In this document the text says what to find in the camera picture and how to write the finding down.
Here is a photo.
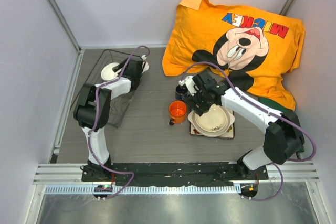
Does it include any white ribbed bowl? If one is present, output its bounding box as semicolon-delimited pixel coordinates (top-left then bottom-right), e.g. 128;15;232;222
100;62;121;81

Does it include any orange mug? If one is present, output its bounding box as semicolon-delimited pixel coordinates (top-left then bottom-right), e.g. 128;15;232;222
168;100;187;126

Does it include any blue mug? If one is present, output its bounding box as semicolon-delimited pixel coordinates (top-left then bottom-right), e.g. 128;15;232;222
175;85;188;101

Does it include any small cream plate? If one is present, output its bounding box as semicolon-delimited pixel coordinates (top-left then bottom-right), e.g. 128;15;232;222
194;105;229;132

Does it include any large white oval dish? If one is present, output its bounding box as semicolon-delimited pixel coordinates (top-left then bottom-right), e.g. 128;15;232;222
189;107;235;132

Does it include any black wire dish rack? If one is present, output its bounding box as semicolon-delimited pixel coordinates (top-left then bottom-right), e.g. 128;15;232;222
70;49;135;128

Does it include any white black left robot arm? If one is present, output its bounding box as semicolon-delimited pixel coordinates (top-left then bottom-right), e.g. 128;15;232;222
74;58;149;182

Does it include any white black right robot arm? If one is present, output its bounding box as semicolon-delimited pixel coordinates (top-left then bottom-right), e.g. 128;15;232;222
179;71;305;179

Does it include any orange Mickey pillow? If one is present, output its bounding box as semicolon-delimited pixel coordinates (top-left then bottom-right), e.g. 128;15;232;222
162;0;305;110

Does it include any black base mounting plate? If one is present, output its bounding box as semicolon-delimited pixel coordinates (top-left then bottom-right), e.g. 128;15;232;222
80;162;269;187

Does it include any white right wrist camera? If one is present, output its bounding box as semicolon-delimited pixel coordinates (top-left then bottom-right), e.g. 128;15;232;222
179;76;200;96

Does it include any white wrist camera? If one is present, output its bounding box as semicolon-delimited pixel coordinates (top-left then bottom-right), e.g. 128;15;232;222
141;55;149;73
179;76;200;96

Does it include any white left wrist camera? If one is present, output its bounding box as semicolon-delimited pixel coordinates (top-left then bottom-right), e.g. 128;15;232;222
141;55;149;73

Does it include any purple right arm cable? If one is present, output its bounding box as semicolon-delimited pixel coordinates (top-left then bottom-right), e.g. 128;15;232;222
178;61;317;201

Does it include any aluminium frame rail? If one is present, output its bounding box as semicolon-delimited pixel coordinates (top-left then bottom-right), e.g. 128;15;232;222
33;161;320;184

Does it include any white slotted cable duct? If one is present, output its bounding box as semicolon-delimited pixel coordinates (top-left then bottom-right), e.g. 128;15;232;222
45;184;241;195

